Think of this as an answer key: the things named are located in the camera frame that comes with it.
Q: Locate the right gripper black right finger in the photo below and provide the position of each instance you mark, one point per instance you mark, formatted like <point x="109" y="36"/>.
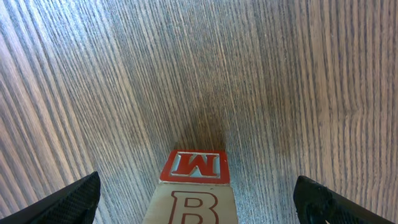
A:
<point x="317" y="204"/>

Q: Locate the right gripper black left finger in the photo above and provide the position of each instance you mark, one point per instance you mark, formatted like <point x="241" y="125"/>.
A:
<point x="74" y="204"/>

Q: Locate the red B wooden block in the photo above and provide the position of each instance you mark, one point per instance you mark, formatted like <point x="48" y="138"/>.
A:
<point x="192" y="203"/>

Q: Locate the red M dog block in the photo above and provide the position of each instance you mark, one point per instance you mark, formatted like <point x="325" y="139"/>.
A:
<point x="196" y="167"/>

